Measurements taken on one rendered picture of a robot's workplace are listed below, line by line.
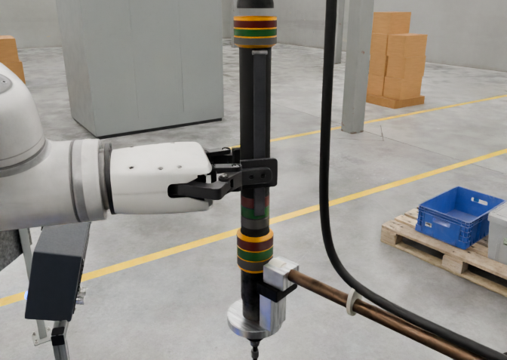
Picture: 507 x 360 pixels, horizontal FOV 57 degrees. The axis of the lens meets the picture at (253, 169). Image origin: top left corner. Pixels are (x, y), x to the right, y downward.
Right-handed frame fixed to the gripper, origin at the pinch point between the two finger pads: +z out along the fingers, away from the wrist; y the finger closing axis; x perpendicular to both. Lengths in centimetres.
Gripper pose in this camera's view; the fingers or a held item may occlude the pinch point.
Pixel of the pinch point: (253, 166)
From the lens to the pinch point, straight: 51.5
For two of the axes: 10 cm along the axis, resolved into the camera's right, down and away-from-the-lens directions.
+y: 2.3, 3.4, -9.1
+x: 0.0, -9.4, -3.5
